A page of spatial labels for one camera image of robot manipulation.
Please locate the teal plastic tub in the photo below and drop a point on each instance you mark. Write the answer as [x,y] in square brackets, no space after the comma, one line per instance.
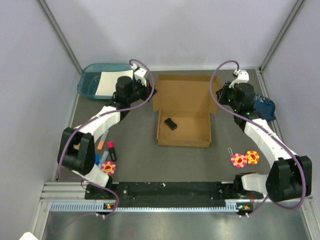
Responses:
[90,77]

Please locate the brown cardboard box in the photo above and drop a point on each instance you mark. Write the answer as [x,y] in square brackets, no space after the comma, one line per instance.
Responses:
[189,101]

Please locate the blue leaf-shaped dish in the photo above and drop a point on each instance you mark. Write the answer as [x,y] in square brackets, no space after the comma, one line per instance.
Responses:
[265,107]

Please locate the pink flower toy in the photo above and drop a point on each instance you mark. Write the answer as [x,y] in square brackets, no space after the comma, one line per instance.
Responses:
[239,160]
[108,167]

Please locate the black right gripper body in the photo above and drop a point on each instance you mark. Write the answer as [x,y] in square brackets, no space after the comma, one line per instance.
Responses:
[227,97]

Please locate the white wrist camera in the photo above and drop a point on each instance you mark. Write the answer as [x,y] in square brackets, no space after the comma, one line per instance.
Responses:
[139,74]
[241,76]

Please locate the pink flower toy left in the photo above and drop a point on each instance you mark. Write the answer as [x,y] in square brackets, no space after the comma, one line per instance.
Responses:
[108,167]

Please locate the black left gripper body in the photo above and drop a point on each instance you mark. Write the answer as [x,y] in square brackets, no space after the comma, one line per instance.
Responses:
[139,92]

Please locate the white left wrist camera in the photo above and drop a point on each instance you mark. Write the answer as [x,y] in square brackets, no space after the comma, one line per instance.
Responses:
[139,74]

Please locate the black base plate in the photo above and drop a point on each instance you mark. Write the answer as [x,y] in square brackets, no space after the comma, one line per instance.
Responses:
[173,194]

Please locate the yellow bone-shaped sponge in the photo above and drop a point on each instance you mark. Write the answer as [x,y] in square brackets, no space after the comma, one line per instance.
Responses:
[170,123]

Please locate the orange and grey marker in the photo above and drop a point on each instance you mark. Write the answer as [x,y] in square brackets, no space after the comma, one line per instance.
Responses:
[102,140]

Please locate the grey slotted cable duct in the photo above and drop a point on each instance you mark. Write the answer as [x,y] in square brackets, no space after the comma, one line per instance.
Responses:
[101,207]

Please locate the orange flower toy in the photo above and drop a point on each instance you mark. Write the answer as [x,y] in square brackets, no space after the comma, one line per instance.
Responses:
[253,157]

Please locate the pink and black marker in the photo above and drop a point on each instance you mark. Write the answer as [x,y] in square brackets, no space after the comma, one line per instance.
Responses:
[112,152]

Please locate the small white-blue object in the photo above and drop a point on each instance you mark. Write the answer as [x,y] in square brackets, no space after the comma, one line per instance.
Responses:
[97,159]

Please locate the white paper sheet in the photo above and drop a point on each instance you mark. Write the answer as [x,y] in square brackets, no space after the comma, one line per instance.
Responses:
[108,80]

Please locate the beige ceramic mug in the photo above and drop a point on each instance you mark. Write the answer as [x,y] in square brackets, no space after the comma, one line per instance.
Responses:
[76,146]

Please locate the pink flower toy right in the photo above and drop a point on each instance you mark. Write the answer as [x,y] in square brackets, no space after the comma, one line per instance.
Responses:
[239,160]

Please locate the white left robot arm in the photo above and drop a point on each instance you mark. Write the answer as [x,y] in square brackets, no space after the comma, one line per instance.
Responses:
[82,162]

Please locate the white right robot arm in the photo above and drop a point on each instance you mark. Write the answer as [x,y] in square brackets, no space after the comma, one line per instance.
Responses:
[290,175]

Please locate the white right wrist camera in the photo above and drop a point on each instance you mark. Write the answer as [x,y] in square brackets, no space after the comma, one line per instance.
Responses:
[241,76]

